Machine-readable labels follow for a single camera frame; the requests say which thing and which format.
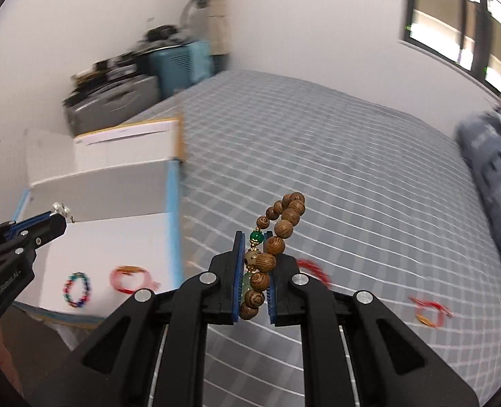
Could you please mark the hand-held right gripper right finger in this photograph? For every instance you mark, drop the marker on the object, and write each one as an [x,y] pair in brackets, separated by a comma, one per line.
[270,301]

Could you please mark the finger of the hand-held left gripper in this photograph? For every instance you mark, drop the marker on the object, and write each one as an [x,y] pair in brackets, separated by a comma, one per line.
[49,229]
[25,226]

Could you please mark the grey storage case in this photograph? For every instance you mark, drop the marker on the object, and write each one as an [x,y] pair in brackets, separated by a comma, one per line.
[106,101]

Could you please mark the blue patterned pillow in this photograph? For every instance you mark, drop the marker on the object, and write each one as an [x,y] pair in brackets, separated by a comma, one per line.
[490,203]

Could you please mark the blue suitcase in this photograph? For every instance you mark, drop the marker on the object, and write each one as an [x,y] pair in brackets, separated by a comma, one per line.
[178,68]

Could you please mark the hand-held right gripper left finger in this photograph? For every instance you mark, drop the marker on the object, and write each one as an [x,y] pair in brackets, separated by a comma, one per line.
[237,282]

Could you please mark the dark framed window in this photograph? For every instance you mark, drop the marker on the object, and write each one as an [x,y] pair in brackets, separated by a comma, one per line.
[458,21]

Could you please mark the person's left forearm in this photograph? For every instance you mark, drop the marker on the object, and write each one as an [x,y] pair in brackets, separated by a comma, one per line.
[0,347]

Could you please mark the white cardboard box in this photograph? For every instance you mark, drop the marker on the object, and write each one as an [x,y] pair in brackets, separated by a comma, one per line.
[119,195]

